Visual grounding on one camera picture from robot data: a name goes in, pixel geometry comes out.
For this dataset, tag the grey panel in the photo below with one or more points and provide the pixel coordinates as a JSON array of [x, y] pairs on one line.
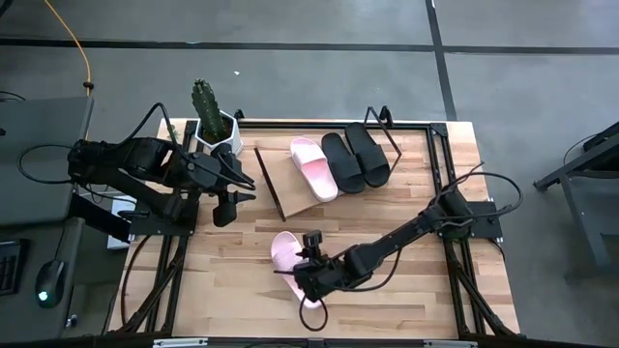
[[38, 169]]

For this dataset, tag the black keyboard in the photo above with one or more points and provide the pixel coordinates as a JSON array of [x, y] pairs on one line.
[[9, 270]]

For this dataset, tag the black clamp mount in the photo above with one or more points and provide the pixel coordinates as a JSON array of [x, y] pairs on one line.
[[239, 116], [385, 115]]

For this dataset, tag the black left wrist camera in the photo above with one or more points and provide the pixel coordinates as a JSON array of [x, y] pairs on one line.
[[222, 151]]

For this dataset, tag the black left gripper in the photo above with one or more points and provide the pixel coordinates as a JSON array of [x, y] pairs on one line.
[[208, 174]]

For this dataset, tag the white paper sheet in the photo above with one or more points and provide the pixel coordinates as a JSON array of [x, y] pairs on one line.
[[118, 208]]

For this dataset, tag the black aluminium table frame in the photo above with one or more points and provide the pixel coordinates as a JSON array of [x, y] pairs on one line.
[[314, 125]]

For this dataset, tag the wooden shelf black metal legs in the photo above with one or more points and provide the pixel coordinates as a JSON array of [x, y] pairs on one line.
[[290, 193]]

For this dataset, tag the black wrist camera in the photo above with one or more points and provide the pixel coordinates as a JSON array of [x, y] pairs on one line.
[[313, 240], [222, 151]]

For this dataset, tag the white plant pot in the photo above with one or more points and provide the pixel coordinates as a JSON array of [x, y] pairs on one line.
[[235, 140]]

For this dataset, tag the green cactus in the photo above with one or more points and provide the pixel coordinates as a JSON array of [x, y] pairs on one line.
[[208, 106]]

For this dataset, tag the dark desk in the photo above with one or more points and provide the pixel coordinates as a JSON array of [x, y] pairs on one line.
[[24, 319]]

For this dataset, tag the black metal desk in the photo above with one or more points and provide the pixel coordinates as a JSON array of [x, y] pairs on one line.
[[584, 217]]

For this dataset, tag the black slide sandal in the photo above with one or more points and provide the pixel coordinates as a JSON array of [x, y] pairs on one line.
[[343, 166], [370, 157]]

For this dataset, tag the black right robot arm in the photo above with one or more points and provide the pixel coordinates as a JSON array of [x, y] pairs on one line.
[[396, 237]]

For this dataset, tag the black computer mouse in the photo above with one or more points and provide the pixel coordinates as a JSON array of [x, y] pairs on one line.
[[50, 280]]

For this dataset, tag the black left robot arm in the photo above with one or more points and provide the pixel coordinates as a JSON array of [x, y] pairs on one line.
[[145, 154]]

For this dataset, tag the pink slide sandal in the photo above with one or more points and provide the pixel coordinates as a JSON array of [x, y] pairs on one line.
[[314, 174], [285, 251]]

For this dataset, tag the silver aluminium bracket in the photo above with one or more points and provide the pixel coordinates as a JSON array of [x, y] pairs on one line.
[[450, 344], [179, 342]]

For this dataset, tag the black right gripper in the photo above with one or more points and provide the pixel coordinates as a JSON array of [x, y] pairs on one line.
[[319, 280]]

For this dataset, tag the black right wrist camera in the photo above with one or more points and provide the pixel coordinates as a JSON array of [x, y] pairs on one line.
[[313, 240]]

